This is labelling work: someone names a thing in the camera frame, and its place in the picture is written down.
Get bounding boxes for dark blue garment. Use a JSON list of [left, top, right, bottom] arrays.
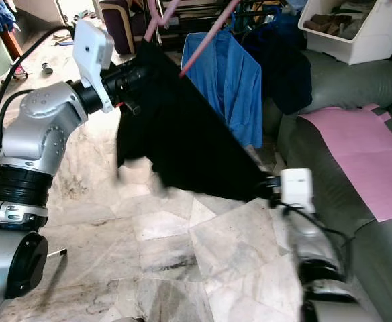
[[242, 20, 314, 116]]

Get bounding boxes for grey sofa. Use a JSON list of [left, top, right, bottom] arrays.
[[263, 48, 392, 322]]

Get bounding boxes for pink sheet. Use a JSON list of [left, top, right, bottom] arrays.
[[298, 103, 392, 223]]

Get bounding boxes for black metal drying rack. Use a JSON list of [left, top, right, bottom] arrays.
[[156, 0, 301, 41]]

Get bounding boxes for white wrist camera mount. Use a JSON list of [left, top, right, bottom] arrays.
[[280, 168, 315, 215], [72, 18, 115, 113]]

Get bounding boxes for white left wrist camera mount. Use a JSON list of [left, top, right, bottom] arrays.
[[72, 18, 115, 113]]

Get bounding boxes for black garment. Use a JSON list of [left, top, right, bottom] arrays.
[[114, 40, 281, 203]]

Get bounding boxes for blue mat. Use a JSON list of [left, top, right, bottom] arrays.
[[52, 30, 76, 46]]

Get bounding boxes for bright blue terry garment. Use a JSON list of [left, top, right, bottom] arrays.
[[181, 28, 264, 150]]

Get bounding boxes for purple sofa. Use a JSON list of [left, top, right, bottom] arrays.
[[99, 0, 160, 54]]

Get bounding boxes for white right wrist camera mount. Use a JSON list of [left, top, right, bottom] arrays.
[[280, 168, 315, 215]]

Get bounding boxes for brown folded clothes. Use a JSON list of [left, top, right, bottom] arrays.
[[303, 12, 368, 38]]

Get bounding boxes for white plastic storage bin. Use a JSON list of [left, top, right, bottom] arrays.
[[298, 0, 392, 66]]

